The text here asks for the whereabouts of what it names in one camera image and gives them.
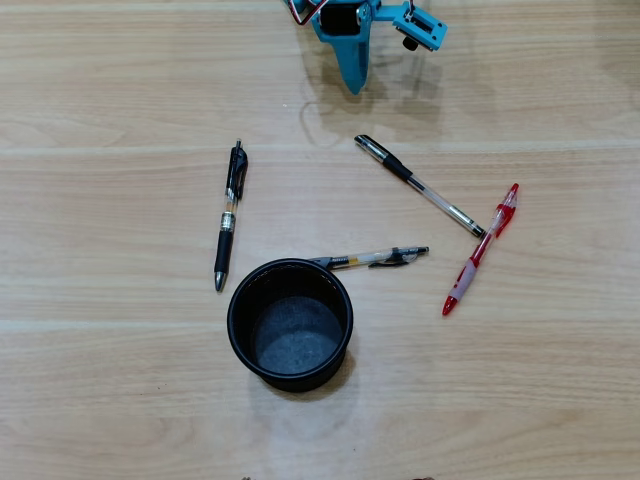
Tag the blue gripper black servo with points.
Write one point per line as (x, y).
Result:
(351, 50)

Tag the capped clear stick gel pen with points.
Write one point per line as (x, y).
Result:
(395, 162)

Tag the clear retractable pen black clip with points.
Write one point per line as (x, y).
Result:
(400, 255)

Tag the red retractable pen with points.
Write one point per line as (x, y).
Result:
(480, 252)

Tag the black retractable pen silver label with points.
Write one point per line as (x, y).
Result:
(224, 250)

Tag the black mesh pen holder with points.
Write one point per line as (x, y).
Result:
(295, 340)

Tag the wrist camera on blue mount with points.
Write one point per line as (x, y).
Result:
(422, 30)

